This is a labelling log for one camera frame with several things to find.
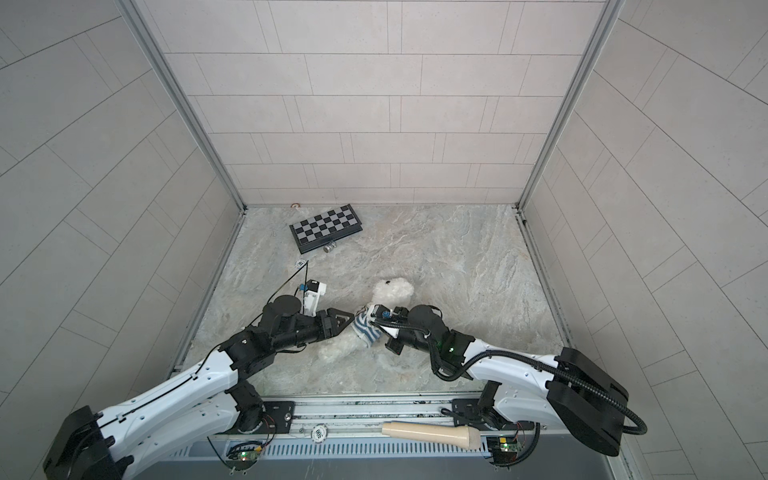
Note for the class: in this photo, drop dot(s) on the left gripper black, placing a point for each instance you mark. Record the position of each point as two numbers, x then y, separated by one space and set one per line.
326 328

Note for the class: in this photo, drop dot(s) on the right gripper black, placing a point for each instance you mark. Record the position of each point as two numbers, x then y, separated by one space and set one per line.
391 341

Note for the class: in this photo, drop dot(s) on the blue white striped sweater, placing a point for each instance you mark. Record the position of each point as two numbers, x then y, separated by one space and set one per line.
364 327

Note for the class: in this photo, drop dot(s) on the white teddy bear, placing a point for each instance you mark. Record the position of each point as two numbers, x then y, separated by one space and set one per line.
395 292

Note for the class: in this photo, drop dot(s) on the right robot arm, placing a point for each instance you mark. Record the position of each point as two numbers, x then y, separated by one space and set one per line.
567 390

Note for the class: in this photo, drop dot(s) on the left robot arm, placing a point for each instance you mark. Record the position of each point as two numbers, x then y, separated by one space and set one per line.
80 451

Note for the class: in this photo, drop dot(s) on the black white chessboard box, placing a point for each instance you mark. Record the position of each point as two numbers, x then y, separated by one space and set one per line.
322 229

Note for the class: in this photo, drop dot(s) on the right circuit board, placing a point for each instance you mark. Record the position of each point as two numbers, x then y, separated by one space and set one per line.
504 451

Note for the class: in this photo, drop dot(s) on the circuit board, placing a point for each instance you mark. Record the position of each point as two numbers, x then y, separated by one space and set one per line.
504 451
244 455

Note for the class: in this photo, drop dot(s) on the left circuit board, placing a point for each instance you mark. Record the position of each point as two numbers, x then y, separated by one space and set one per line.
244 455

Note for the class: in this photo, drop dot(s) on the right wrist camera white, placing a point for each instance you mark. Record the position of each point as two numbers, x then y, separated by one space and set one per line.
388 321

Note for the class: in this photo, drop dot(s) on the poker chip on rail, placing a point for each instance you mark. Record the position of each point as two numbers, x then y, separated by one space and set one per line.
319 433

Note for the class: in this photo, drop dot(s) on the beige wooden handle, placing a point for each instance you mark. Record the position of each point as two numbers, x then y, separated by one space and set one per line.
464 437

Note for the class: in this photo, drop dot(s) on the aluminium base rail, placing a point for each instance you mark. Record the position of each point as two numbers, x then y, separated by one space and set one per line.
372 414

